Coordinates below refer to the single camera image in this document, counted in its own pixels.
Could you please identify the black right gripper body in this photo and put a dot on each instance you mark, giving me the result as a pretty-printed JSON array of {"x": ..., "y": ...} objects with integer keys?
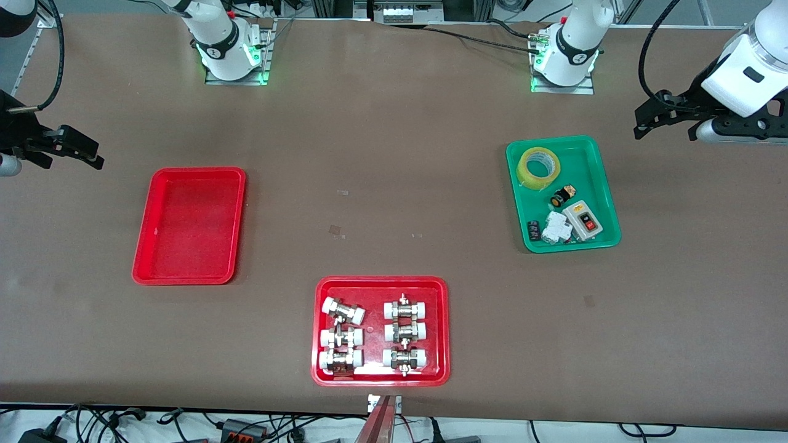
[{"x": 17, "y": 131}]

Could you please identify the red metal bar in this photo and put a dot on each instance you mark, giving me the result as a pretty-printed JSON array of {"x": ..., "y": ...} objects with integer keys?
[{"x": 378, "y": 424}]

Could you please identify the red tray with fittings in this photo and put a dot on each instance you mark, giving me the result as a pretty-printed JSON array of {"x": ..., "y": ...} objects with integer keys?
[{"x": 372, "y": 289}]

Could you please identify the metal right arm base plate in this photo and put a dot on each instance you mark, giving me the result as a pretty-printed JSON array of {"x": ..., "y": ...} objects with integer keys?
[{"x": 266, "y": 61}]

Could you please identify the white power strip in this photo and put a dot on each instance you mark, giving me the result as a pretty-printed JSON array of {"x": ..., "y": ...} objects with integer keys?
[{"x": 411, "y": 12}]

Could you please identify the yellow tape roll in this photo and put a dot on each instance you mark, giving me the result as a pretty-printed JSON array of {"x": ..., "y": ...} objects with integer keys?
[{"x": 538, "y": 167}]

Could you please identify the grey switch box red button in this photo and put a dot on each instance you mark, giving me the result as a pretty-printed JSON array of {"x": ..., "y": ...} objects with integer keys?
[{"x": 585, "y": 221}]

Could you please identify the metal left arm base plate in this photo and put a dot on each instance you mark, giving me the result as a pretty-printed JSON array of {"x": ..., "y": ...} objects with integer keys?
[{"x": 585, "y": 89}]

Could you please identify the black terminal block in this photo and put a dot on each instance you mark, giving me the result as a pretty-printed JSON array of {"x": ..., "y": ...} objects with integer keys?
[{"x": 534, "y": 231}]

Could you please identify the metal valve fitting white caps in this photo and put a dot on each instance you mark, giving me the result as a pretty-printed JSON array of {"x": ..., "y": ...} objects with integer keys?
[
  {"x": 340, "y": 360},
  {"x": 404, "y": 358},
  {"x": 343, "y": 311},
  {"x": 405, "y": 332},
  {"x": 341, "y": 338},
  {"x": 405, "y": 309}
]

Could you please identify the black orange connector box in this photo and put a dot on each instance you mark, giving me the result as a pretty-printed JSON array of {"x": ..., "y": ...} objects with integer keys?
[{"x": 243, "y": 429}]

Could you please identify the black yellow push button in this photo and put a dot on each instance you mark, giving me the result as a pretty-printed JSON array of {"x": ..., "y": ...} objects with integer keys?
[{"x": 560, "y": 198}]

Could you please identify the white circuit breaker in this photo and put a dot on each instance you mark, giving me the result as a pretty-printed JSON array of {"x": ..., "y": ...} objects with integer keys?
[{"x": 557, "y": 227}]

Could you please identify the white label plate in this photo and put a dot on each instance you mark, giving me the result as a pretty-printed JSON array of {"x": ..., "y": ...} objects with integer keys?
[{"x": 372, "y": 403}]

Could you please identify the black power adapter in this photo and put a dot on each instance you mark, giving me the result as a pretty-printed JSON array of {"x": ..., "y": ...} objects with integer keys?
[{"x": 40, "y": 435}]

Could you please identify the green plastic tray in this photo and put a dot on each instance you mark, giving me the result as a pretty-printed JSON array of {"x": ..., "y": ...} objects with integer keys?
[{"x": 594, "y": 178}]

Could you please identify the empty red plastic tray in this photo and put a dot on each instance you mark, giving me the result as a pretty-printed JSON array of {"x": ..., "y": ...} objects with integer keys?
[{"x": 191, "y": 227}]

